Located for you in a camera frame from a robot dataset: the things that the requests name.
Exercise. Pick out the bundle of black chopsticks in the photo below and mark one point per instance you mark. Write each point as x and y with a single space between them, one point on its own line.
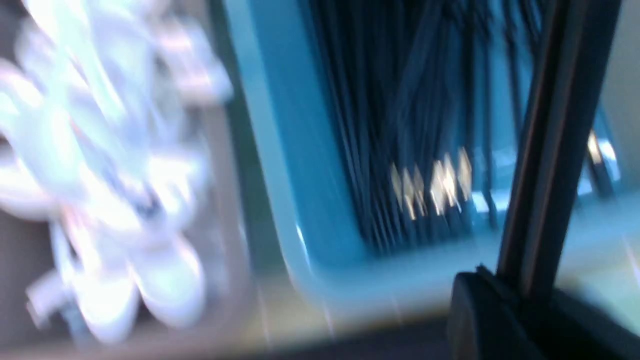
428 102

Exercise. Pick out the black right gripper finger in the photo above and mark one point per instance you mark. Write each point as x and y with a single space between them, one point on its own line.
516 313

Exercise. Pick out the blue chopstick bin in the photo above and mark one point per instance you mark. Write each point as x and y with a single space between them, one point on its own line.
306 183

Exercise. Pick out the grey spoon bin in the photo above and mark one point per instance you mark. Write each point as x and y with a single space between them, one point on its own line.
220 236

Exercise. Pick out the pile of white spoons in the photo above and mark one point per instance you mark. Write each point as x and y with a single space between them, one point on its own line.
101 114

